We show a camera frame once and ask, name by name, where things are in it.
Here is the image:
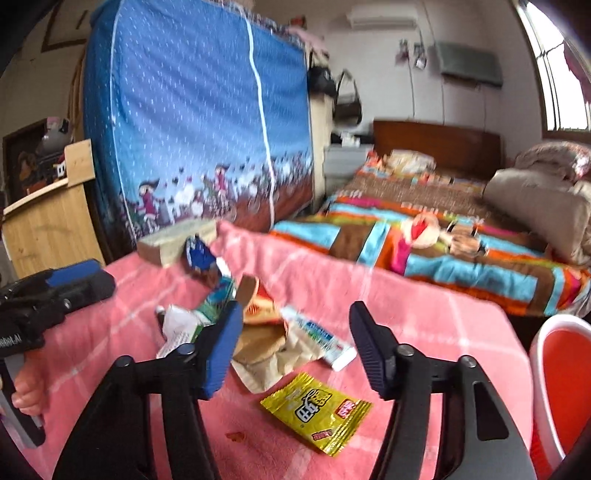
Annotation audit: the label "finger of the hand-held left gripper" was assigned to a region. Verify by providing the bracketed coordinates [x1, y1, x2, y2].
[55, 270, 116, 315]
[21, 259, 103, 289]

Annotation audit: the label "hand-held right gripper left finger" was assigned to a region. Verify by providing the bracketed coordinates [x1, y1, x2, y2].
[52, 300, 244, 480]

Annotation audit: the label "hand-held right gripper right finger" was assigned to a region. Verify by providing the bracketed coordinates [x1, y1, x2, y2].
[348, 301, 539, 480]

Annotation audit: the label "brown paper food bag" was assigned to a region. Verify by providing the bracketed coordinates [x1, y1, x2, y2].
[230, 274, 326, 394]

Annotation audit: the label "white toothpaste tube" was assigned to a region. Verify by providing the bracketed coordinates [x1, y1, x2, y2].
[281, 305, 358, 372]

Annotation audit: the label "white paper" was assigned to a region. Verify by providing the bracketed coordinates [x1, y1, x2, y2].
[156, 305, 205, 360]

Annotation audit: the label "green white carton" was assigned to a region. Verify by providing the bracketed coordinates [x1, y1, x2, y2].
[191, 270, 237, 342]

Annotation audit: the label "yellow snack packet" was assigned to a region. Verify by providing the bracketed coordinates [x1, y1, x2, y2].
[259, 371, 374, 457]

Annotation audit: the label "blue snack wrapper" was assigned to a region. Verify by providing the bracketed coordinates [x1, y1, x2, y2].
[185, 234, 232, 289]

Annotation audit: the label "red bin with white rim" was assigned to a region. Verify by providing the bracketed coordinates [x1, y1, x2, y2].
[529, 316, 591, 480]

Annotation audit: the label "person's left hand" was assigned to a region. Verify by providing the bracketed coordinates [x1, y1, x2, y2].
[11, 361, 48, 417]

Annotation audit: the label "light wooden cabinet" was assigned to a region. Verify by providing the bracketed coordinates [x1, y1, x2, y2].
[2, 138, 106, 280]

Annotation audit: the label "pink checked cloth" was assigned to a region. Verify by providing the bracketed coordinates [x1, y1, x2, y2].
[0, 220, 539, 480]

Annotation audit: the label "wooden block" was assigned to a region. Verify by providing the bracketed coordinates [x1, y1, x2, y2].
[137, 219, 218, 268]

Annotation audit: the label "colourful patchwork bed blanket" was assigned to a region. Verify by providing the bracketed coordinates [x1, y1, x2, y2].
[270, 157, 591, 317]

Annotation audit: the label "dark framed picture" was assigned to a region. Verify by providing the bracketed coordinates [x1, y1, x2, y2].
[2, 117, 51, 206]

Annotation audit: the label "grey plush toy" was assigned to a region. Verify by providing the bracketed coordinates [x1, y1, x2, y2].
[39, 115, 75, 158]

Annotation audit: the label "grey nightstand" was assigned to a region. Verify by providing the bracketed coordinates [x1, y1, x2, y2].
[323, 145, 375, 202]

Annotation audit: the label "white plastic bag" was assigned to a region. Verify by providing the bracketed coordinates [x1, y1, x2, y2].
[383, 150, 437, 176]

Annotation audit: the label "blue patterned mattress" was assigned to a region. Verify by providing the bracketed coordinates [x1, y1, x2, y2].
[82, 0, 317, 254]

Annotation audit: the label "brown wooden headboard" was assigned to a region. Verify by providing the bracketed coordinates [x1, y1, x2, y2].
[373, 120, 503, 180]

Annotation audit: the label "beige folded duvet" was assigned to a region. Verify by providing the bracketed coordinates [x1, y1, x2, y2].
[482, 168, 591, 266]

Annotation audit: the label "brown handbag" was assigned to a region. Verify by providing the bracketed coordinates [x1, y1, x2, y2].
[333, 69, 364, 125]

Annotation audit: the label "pink floral quilt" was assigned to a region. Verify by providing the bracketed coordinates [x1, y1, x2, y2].
[515, 141, 591, 183]

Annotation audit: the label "black handbag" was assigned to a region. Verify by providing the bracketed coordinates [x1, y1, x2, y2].
[307, 51, 338, 97]

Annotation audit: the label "pink clothes pile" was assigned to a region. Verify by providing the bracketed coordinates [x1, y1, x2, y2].
[286, 25, 329, 55]

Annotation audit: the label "window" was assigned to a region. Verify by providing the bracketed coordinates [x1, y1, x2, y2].
[515, 0, 591, 134]

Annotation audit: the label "white air conditioner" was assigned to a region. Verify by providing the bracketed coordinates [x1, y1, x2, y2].
[346, 4, 419, 31]

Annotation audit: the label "pink hanging garment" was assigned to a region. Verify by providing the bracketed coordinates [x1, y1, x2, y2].
[563, 41, 591, 103]

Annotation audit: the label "wall hanging ornaments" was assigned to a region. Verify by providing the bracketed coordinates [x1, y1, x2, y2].
[396, 39, 428, 70]

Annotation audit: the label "grey covered wall television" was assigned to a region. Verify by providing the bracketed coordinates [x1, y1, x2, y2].
[436, 41, 504, 88]

